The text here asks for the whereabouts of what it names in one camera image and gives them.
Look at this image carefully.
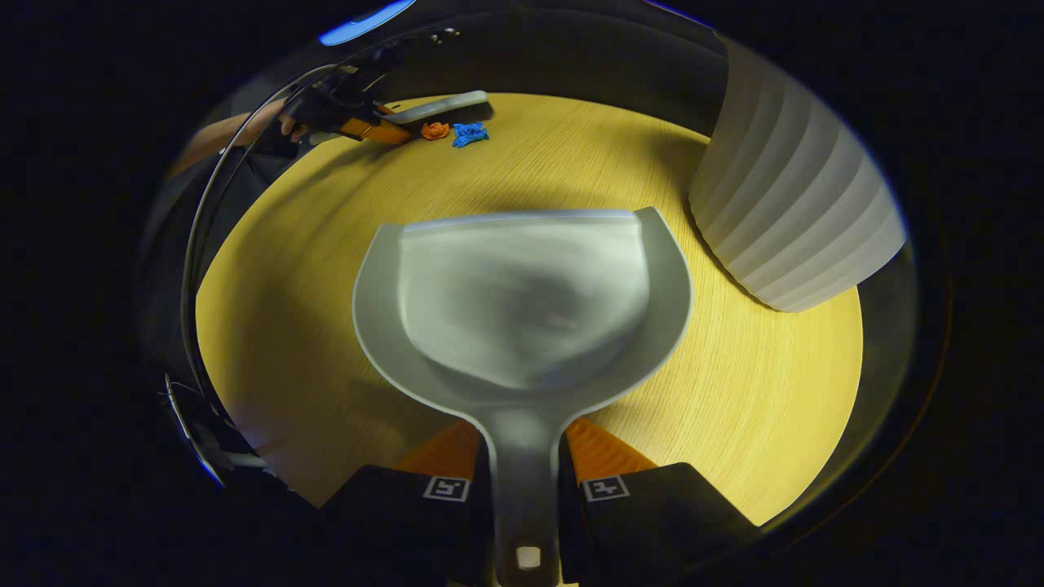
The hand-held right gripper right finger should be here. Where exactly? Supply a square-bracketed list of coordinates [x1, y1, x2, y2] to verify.
[559, 417, 759, 587]

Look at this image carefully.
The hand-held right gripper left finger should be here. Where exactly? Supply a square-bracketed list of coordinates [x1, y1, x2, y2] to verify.
[314, 420, 497, 587]

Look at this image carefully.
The small white broom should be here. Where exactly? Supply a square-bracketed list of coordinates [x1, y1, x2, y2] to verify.
[383, 90, 495, 126]

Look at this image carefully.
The white plastic dustpan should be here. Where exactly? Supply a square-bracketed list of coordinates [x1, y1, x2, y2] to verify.
[352, 206, 694, 587]

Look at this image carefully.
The white ribbed garbage bin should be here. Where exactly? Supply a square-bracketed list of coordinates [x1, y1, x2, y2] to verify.
[688, 37, 908, 314]

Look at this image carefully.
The black cable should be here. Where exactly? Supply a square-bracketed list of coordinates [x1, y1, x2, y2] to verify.
[178, 64, 343, 425]

